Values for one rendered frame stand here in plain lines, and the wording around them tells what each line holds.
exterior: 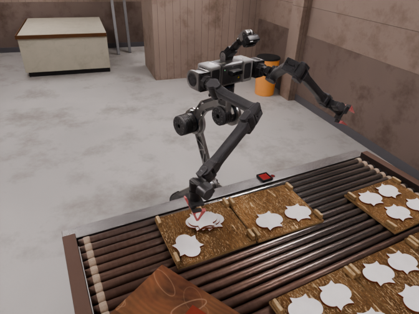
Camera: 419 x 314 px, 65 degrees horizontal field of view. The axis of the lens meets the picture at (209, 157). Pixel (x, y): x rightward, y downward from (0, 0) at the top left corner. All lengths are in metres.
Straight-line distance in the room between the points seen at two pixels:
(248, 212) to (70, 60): 5.99
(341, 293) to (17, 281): 2.29
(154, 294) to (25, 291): 1.70
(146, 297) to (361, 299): 0.87
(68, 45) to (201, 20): 2.61
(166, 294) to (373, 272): 0.92
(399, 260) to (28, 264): 2.57
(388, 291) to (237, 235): 0.69
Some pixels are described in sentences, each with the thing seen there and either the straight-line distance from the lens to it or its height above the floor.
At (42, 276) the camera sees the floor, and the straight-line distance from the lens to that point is 2.96.
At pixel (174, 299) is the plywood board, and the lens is 1.33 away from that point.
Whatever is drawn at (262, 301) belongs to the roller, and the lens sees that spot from 1.50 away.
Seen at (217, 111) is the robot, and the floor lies 1.17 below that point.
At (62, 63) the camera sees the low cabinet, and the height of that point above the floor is 0.22.
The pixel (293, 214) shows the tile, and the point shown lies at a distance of 1.87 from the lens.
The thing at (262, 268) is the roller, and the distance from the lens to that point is 1.61.
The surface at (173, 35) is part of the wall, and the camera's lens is 6.65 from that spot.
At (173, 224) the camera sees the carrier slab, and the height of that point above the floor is 0.94.
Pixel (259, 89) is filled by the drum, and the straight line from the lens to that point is 6.11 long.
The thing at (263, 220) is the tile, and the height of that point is 0.95.
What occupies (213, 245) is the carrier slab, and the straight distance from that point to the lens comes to 1.65.
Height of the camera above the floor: 2.12
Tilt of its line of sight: 31 degrees down
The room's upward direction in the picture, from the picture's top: 2 degrees clockwise
